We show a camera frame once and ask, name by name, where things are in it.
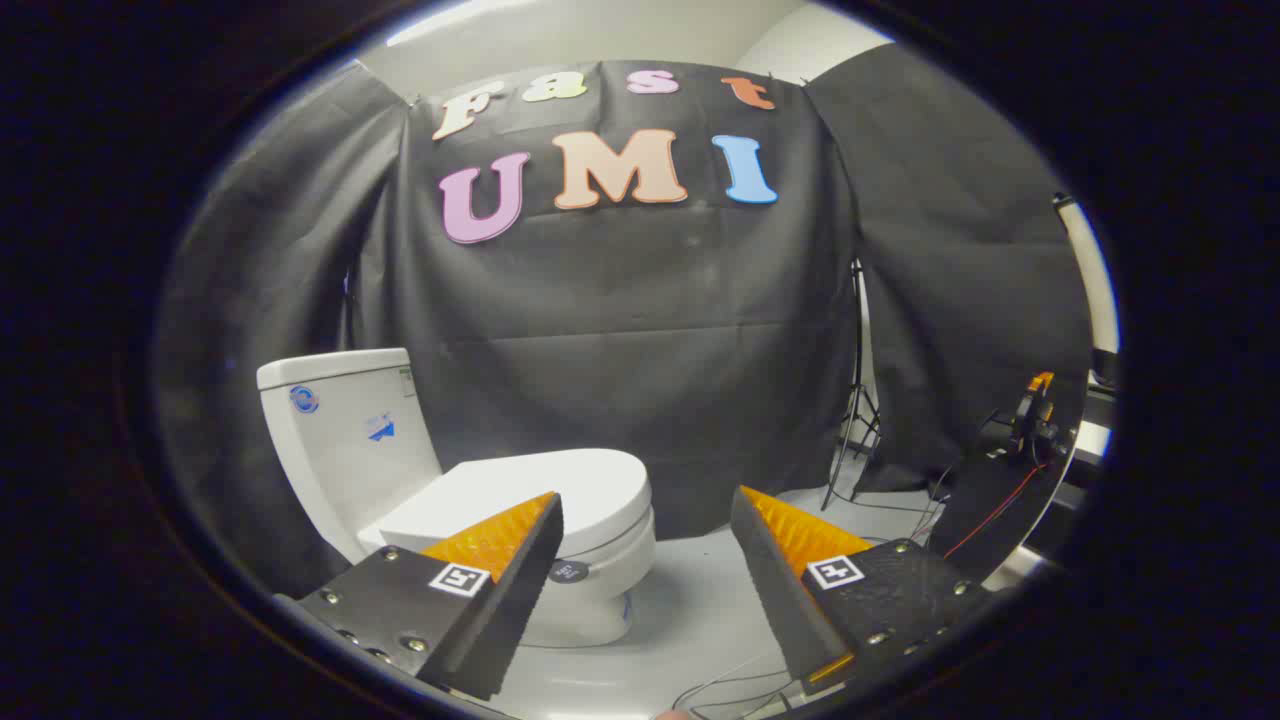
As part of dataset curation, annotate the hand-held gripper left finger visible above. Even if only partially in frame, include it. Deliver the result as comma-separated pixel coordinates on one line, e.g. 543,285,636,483
297,491,566,701

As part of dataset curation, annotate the black backdrop cloth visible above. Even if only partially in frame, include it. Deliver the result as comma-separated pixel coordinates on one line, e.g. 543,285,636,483
155,45,1093,601

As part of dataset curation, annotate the orange and black device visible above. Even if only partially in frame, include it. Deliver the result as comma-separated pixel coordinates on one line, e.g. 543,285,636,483
1006,372,1063,467

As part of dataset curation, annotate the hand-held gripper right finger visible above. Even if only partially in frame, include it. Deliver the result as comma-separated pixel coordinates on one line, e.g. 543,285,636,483
730,486,991,696

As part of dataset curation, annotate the black tripod stand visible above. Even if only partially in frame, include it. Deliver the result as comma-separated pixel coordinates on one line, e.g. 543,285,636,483
822,258,883,511

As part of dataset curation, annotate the black covered side table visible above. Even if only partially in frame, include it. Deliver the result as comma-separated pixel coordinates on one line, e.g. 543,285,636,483
925,400,1083,583

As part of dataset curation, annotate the white toilet lid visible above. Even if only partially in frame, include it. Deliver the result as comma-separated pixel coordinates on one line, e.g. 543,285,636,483
378,448,653,585

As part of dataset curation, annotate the white ceramic toilet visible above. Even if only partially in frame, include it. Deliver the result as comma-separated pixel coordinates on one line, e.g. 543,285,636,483
256,348,658,649

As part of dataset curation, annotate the thin red cable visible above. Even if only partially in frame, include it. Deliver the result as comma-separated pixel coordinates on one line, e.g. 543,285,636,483
943,462,1047,561

